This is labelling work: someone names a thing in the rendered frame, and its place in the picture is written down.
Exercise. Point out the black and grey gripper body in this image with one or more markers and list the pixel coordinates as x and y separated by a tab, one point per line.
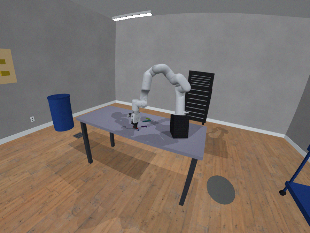
135	117

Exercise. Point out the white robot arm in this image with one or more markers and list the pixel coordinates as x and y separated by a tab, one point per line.
182	86

